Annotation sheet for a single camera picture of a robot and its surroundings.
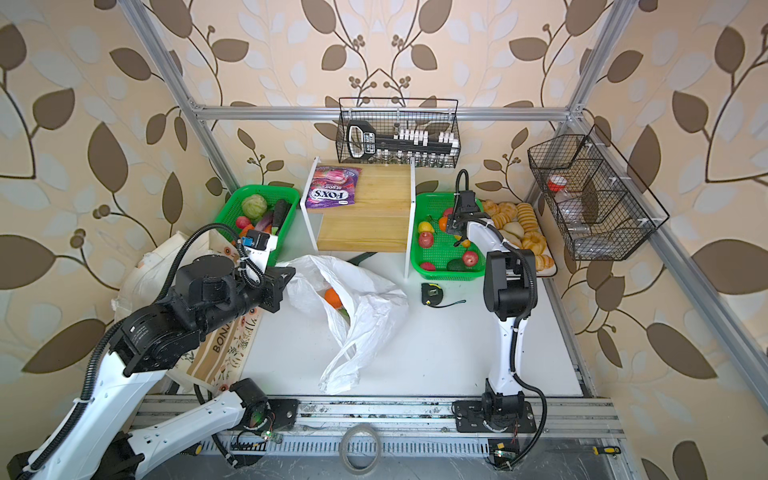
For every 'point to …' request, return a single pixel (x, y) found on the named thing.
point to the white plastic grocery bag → (361, 309)
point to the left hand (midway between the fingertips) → (295, 270)
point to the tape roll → (343, 448)
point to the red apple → (470, 259)
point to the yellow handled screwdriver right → (613, 450)
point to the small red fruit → (426, 239)
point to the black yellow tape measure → (432, 294)
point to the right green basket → (434, 251)
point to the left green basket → (232, 210)
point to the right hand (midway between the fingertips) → (465, 227)
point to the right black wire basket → (600, 207)
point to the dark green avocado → (456, 265)
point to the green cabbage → (254, 206)
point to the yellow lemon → (425, 226)
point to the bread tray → (520, 229)
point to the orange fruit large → (333, 298)
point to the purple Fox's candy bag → (332, 186)
